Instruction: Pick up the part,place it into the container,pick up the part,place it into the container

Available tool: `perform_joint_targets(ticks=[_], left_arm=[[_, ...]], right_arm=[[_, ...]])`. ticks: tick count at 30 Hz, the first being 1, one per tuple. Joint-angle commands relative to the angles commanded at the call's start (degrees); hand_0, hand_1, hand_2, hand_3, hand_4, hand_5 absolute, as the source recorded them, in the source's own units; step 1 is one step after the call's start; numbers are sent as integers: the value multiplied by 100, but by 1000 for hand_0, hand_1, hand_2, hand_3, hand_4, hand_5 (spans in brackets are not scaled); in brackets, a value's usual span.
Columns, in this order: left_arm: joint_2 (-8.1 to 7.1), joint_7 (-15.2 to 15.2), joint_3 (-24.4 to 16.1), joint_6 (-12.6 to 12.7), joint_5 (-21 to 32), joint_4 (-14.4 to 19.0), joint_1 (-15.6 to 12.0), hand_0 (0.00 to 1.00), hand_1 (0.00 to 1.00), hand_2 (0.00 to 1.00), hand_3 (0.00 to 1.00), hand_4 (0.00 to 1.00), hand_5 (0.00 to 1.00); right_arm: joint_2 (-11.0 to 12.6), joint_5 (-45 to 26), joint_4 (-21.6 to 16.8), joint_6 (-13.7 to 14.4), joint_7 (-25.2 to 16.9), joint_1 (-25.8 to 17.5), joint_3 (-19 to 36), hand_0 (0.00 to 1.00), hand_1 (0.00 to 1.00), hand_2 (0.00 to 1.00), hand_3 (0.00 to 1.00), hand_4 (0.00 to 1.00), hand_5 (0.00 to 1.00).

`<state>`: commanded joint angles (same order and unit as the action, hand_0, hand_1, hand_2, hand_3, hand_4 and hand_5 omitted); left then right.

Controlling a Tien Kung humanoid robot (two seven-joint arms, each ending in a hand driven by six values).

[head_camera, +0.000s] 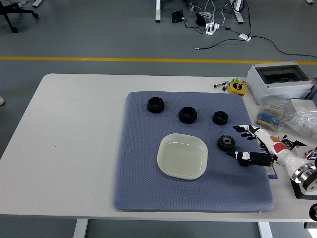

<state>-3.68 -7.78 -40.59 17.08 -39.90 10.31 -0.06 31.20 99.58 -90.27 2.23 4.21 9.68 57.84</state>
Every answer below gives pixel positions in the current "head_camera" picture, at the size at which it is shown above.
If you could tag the white table leg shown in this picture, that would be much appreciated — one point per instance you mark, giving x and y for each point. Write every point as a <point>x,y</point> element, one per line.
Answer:
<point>80,229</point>
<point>265,230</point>

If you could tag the black power adapter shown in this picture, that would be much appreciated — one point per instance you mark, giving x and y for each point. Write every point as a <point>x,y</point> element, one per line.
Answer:
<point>177,17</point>

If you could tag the black power brick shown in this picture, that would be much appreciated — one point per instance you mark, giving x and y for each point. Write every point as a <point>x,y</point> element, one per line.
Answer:
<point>200,19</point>

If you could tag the blue-grey textured mat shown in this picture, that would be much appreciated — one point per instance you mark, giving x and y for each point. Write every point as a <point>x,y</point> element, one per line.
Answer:
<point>138,173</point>

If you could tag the small white adapter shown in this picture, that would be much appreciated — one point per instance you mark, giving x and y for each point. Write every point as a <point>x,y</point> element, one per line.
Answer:
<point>244,36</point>

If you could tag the silver marker pen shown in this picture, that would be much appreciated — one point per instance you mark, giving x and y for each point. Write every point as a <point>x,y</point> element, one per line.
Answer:
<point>219,84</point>

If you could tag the white square dish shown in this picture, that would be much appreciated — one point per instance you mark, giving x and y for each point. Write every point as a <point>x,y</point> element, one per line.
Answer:
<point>182,157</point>

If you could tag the bag of blue resistors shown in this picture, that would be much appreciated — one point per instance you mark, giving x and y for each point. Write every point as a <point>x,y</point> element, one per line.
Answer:
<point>268,117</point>

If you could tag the white power strip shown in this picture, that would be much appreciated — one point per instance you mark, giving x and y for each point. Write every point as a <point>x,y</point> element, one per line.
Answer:
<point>211,27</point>

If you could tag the small black clip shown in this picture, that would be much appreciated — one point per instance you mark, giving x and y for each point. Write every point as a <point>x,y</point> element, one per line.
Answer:
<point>225,87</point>

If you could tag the green-tipped tool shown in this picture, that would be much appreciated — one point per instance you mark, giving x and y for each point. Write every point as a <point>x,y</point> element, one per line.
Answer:
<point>234,80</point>

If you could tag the black digital controller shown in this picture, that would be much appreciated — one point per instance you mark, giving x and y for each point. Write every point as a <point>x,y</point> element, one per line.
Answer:
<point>288,143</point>

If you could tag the bag of clear parts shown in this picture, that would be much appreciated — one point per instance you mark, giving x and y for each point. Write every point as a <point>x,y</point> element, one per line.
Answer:
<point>303,122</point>

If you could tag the large black gear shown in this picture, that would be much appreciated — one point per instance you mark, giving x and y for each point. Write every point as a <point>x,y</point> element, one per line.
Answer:
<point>226,143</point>

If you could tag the grey electrical enclosure box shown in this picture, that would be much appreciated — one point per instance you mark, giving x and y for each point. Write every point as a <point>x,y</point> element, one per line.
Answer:
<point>257,84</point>

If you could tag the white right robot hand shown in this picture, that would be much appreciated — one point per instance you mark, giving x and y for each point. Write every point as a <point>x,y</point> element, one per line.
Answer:
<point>284,152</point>

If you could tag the small black hex nut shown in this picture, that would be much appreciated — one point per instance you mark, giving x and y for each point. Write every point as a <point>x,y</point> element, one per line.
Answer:
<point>220,118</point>

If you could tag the black office chair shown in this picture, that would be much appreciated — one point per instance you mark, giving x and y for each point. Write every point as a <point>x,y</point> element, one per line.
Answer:
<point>7,8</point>

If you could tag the flat white box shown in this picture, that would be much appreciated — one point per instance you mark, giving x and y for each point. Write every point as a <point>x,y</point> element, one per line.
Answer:
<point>304,104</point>

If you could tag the yellow tape measure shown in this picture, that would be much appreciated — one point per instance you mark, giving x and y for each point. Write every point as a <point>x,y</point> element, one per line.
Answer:
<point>237,88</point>

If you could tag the white desk leg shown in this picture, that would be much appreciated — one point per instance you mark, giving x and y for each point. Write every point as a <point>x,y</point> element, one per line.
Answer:
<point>238,13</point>
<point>158,11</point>

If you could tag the white shoe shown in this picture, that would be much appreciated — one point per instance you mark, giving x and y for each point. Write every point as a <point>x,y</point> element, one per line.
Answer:
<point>1,101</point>

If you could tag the large black hex nut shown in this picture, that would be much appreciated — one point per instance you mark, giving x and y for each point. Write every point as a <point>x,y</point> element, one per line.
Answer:
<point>155,105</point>
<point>188,115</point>

